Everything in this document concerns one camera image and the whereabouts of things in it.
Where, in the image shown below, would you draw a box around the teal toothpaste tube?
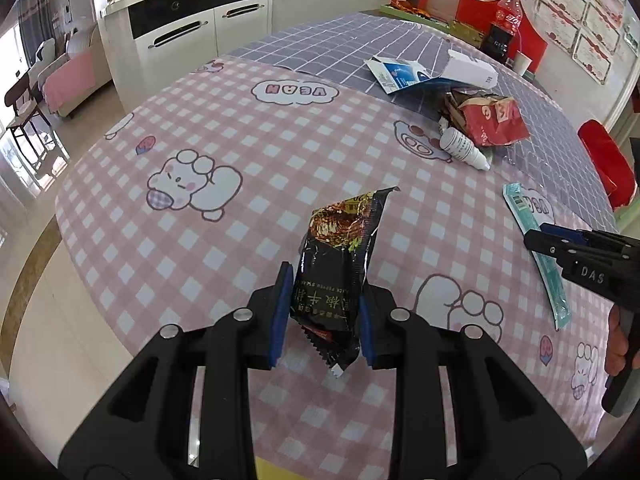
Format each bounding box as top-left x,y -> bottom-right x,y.
502,183 -> 570,332

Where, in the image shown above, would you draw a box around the black gold snack wrapper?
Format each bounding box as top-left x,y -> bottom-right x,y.
290,186 -> 399,377

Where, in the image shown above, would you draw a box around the person's right hand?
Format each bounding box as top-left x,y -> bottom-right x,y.
604,304 -> 629,376

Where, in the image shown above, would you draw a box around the yellow trousers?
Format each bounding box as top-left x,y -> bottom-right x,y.
255,457 -> 299,480

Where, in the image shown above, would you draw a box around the red paper fast-food bag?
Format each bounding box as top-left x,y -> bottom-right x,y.
442,91 -> 530,148

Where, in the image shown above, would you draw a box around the white dropper bottle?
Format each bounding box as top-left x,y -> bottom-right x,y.
439,127 -> 490,171

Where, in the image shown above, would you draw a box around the white paper cup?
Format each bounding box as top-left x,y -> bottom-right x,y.
512,51 -> 532,77

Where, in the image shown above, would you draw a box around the red cola bottle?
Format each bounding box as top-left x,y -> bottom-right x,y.
483,0 -> 524,64

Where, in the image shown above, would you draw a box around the pink checkered tablecloth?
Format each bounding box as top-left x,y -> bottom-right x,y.
53,12 -> 618,480

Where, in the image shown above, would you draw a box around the white blue cardboard box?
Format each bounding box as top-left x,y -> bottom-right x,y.
364,50 -> 498,96

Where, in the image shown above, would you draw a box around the dark wooden chair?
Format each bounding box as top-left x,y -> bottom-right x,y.
4,73 -> 58,178

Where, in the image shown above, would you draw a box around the pink covered sofa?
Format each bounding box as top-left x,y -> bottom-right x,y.
29,25 -> 112,118

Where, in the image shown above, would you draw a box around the white black sideboard cabinet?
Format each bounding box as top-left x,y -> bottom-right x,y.
100,0 -> 272,112

